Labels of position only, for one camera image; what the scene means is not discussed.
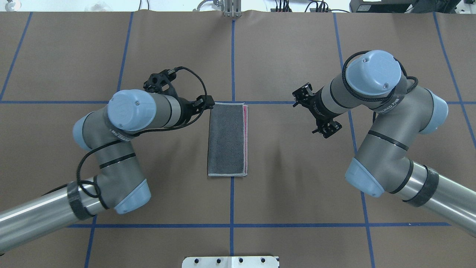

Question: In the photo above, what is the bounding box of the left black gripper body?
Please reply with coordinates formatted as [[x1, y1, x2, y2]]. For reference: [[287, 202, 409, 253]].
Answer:
[[178, 95, 215, 123]]

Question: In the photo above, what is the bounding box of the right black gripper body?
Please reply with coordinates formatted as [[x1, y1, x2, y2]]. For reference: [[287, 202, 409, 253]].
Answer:
[[292, 83, 335, 123]]

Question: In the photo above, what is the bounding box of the pink and grey towel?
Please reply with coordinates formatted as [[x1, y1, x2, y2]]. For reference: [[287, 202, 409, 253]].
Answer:
[[207, 102, 248, 177]]

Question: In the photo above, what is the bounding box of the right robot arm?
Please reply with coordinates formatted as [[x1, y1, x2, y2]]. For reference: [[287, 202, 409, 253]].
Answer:
[[292, 50, 476, 236]]

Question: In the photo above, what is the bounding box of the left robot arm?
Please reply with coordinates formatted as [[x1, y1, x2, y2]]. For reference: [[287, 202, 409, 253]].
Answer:
[[0, 89, 215, 255]]

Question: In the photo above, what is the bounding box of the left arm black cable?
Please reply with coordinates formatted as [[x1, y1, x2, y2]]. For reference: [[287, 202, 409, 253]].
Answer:
[[76, 66, 209, 200]]

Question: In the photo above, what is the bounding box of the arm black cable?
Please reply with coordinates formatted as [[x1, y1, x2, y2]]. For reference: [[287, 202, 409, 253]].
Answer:
[[76, 66, 209, 200], [341, 51, 419, 123]]

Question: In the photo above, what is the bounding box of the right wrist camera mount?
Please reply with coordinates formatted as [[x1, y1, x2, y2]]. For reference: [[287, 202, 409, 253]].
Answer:
[[312, 119, 342, 138]]

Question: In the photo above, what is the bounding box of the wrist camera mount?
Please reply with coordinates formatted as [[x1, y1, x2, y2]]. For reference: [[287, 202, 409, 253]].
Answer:
[[312, 119, 342, 138], [143, 68, 178, 98]]

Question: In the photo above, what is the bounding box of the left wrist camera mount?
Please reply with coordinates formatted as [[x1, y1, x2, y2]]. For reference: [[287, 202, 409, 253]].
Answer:
[[143, 68, 178, 98]]

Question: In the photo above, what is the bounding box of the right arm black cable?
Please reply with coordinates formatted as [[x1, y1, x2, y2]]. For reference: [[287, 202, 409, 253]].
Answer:
[[341, 51, 419, 123]]

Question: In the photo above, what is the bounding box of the aluminium frame post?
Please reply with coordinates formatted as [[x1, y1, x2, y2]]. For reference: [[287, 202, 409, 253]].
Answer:
[[222, 0, 242, 18]]

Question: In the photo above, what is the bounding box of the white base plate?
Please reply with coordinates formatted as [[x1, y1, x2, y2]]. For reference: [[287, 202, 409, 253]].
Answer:
[[181, 256, 280, 268]]

